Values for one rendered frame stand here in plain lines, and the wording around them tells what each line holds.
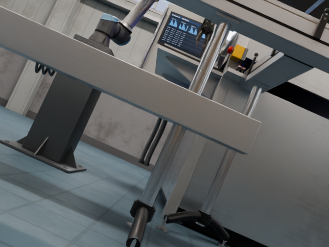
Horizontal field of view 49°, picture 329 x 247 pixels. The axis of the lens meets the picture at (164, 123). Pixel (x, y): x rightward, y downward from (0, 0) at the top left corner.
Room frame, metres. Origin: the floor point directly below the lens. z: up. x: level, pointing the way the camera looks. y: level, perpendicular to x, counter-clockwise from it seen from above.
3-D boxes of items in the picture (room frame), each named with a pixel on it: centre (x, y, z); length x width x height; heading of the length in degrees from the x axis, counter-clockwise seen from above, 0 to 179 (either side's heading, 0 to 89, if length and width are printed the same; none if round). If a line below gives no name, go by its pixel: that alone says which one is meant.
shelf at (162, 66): (2.39, -0.02, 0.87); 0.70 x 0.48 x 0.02; 1
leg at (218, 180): (1.83, -0.36, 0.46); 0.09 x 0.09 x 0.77; 1
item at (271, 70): (1.69, -0.37, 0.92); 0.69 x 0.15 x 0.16; 1
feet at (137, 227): (1.26, -0.05, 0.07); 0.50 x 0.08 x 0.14; 1
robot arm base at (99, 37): (2.37, 0.61, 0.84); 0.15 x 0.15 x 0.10
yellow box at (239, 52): (1.97, -0.22, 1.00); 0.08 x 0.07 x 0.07; 91
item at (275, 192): (3.07, -0.67, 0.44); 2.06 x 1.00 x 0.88; 1
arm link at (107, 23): (2.38, 0.61, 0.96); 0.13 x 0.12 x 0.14; 148
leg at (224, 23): (1.26, -0.05, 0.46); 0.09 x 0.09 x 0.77; 1
